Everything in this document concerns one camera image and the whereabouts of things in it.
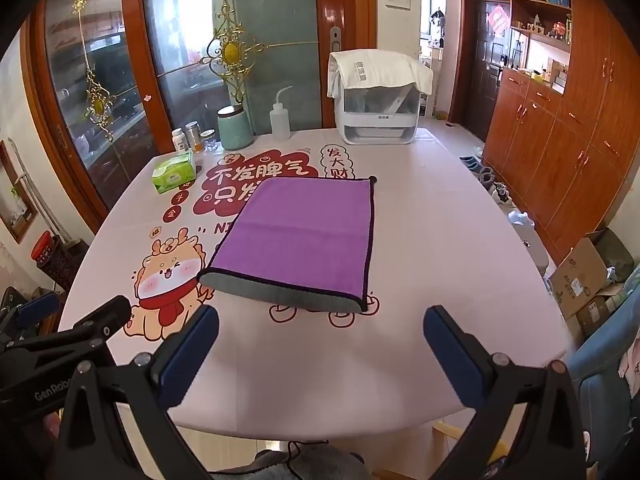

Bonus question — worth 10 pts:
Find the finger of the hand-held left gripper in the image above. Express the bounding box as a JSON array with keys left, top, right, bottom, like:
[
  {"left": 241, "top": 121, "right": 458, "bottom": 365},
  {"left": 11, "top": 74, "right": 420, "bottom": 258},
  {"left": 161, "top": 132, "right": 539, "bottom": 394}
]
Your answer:
[
  {"left": 20, "top": 295, "right": 132, "bottom": 356},
  {"left": 0, "top": 291, "right": 62, "bottom": 356}
]

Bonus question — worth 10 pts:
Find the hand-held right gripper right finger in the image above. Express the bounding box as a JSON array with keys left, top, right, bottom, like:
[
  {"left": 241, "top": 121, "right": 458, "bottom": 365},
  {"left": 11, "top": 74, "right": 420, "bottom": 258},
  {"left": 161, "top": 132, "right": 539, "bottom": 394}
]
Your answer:
[{"left": 423, "top": 304, "right": 588, "bottom": 480}]

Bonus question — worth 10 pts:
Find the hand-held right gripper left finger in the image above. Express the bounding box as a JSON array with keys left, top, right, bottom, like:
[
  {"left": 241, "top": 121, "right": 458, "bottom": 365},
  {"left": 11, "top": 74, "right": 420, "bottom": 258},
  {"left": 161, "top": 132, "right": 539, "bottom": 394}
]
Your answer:
[{"left": 52, "top": 304, "right": 221, "bottom": 480}]

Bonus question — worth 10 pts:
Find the purple towel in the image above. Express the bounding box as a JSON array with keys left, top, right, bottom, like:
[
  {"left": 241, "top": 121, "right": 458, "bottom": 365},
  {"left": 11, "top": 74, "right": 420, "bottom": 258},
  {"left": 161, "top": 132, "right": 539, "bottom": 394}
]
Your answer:
[{"left": 196, "top": 175, "right": 378, "bottom": 315}]

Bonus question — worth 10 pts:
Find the red container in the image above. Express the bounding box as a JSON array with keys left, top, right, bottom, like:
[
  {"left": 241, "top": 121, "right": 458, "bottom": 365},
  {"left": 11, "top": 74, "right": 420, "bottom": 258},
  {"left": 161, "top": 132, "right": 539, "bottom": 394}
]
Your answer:
[{"left": 31, "top": 230, "right": 55, "bottom": 264}]

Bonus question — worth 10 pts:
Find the printed cartoon tablecloth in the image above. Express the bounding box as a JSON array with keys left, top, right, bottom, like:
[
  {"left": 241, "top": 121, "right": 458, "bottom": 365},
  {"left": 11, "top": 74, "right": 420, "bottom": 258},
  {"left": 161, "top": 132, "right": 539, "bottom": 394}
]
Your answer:
[{"left": 59, "top": 127, "right": 576, "bottom": 433}]

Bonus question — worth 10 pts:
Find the small cardboard box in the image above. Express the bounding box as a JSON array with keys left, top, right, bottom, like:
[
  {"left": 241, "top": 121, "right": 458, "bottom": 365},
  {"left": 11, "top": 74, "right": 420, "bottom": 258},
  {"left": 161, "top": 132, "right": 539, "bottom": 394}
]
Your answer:
[{"left": 575, "top": 284, "right": 628, "bottom": 340}]

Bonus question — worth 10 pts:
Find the blue chair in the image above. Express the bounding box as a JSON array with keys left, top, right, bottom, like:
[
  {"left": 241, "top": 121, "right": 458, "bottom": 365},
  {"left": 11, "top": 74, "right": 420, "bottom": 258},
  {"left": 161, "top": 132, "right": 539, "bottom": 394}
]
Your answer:
[{"left": 565, "top": 310, "right": 640, "bottom": 480}]

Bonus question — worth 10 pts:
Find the large cardboard box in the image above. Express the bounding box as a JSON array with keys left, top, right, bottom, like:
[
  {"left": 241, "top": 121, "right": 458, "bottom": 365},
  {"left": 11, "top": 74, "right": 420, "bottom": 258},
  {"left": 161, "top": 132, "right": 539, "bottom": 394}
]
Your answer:
[{"left": 550, "top": 237, "right": 623, "bottom": 318}]

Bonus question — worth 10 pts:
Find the green tissue pack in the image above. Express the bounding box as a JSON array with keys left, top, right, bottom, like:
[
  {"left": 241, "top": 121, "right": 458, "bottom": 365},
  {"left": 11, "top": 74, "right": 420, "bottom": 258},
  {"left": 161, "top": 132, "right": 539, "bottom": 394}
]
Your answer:
[{"left": 151, "top": 150, "right": 197, "bottom": 195}]

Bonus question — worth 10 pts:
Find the grey cloth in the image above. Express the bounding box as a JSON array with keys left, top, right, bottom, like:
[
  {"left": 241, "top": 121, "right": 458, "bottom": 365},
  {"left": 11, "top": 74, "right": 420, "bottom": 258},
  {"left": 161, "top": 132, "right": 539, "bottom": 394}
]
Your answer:
[{"left": 207, "top": 442, "right": 373, "bottom": 480}]

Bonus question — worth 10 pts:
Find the green bag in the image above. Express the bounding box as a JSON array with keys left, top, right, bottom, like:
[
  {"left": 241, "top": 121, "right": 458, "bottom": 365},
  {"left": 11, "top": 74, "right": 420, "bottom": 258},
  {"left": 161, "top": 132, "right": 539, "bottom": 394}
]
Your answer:
[{"left": 587, "top": 227, "right": 636, "bottom": 282}]

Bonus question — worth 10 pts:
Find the glass sliding door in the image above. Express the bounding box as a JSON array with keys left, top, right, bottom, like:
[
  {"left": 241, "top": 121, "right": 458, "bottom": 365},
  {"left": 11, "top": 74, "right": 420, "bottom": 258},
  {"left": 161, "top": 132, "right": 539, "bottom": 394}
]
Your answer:
[
  {"left": 122, "top": 0, "right": 351, "bottom": 138},
  {"left": 30, "top": 0, "right": 166, "bottom": 213}
]

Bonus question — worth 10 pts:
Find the brown jar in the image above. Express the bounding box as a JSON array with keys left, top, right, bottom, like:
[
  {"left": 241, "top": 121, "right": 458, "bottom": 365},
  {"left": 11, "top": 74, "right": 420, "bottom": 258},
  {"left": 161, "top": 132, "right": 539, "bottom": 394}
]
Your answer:
[{"left": 185, "top": 121, "right": 205, "bottom": 153}]

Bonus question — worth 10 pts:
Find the teal canister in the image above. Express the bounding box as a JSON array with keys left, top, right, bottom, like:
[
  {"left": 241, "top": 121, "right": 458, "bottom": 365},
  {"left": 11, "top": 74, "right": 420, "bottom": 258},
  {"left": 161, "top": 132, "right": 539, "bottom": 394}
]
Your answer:
[{"left": 217, "top": 105, "right": 253, "bottom": 151}]

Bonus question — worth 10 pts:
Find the clear squeeze wash bottle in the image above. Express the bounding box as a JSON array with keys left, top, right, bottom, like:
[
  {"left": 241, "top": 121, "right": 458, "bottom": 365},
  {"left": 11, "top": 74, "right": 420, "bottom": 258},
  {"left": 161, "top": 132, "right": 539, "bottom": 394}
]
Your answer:
[{"left": 270, "top": 86, "right": 295, "bottom": 140}]

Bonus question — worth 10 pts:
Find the white countertop appliance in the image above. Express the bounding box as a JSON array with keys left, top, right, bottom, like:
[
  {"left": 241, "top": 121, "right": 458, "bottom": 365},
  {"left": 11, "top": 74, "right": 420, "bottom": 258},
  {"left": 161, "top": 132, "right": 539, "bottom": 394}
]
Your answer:
[{"left": 330, "top": 50, "right": 421, "bottom": 146}]

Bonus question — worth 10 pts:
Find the dark entry door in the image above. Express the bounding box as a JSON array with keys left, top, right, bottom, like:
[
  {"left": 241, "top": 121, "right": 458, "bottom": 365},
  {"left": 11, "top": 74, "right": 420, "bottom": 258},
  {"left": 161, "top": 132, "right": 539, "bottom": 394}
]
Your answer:
[{"left": 462, "top": 0, "right": 512, "bottom": 143}]

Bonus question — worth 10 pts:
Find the white towel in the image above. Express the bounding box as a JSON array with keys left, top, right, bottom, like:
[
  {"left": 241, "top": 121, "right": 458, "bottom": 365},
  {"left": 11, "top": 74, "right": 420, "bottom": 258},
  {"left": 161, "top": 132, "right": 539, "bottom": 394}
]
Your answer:
[{"left": 327, "top": 49, "right": 434, "bottom": 98}]

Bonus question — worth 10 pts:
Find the red door decoration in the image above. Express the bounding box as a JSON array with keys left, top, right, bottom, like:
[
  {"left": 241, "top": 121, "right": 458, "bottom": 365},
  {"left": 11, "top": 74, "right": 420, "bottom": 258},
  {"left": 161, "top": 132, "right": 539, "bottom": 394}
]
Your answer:
[{"left": 487, "top": 4, "right": 511, "bottom": 37}]

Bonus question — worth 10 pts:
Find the black cable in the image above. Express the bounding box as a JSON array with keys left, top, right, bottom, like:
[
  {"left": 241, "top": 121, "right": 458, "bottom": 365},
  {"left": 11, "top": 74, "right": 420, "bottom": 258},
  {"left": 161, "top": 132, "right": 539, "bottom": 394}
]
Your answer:
[{"left": 284, "top": 440, "right": 332, "bottom": 477}]

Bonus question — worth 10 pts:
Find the wooden wall cabinet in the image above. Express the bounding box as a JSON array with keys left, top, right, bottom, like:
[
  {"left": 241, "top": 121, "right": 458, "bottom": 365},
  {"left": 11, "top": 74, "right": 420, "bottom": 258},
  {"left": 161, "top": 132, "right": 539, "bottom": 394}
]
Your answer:
[{"left": 482, "top": 0, "right": 640, "bottom": 261}]

